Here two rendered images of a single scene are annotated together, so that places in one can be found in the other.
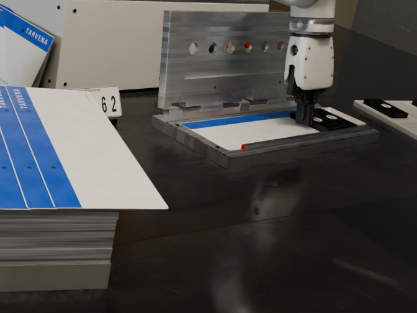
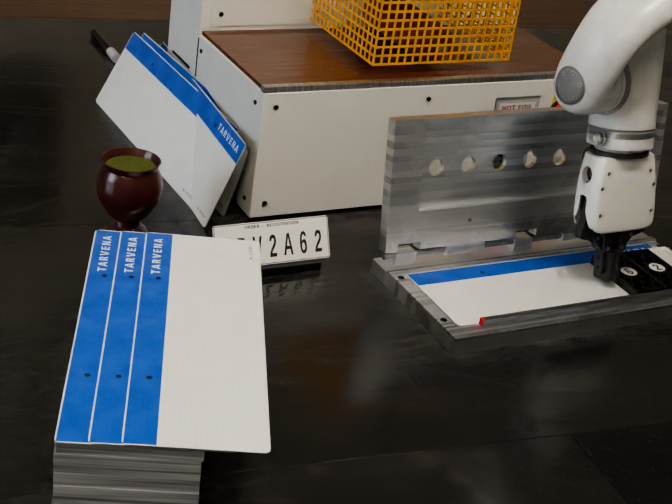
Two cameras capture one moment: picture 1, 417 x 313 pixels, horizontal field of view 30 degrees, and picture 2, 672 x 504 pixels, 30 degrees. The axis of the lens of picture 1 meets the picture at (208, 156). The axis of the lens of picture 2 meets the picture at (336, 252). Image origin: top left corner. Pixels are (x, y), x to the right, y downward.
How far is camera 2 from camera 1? 39 cm
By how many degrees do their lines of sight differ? 17
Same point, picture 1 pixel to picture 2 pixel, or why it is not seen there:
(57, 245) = (128, 485)
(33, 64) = (219, 177)
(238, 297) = not seen: outside the picture
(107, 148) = (235, 346)
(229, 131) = (476, 291)
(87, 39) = (296, 143)
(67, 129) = (196, 311)
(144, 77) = not seen: hidden behind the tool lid
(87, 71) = (298, 184)
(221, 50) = (482, 167)
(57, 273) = not seen: outside the picture
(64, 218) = (135, 455)
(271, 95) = (568, 228)
